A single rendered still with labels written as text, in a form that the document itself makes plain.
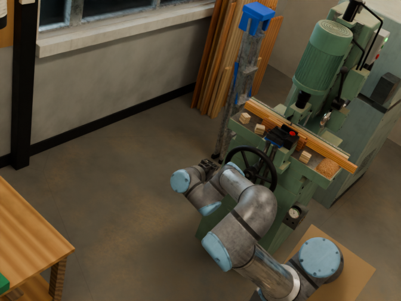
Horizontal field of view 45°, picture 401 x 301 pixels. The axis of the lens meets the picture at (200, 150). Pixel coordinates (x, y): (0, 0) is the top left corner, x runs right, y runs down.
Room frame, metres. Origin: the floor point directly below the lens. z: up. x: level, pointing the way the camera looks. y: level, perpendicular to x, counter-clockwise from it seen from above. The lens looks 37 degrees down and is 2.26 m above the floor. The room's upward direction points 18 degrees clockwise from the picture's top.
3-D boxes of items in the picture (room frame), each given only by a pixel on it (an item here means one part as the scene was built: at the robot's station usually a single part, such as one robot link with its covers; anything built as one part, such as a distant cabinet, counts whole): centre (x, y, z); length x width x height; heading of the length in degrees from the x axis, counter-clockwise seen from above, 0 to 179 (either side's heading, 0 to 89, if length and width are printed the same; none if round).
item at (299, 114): (2.20, -0.41, 1.03); 0.14 x 0.07 x 0.09; 156
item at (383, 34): (2.42, -0.66, 1.40); 0.10 x 0.06 x 0.16; 156
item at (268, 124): (2.11, -0.36, 0.93); 0.24 x 0.01 x 0.06; 66
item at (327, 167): (1.99, -0.62, 0.92); 0.14 x 0.09 x 0.04; 156
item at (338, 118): (2.29, -0.62, 1.02); 0.09 x 0.07 x 0.12; 66
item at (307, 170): (2.08, -0.39, 0.87); 0.61 x 0.30 x 0.06; 66
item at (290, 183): (2.30, -0.45, 0.76); 0.57 x 0.45 x 0.09; 156
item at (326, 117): (2.25, -0.57, 1.02); 0.12 x 0.03 x 0.12; 156
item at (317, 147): (2.16, -0.46, 0.92); 0.67 x 0.02 x 0.04; 66
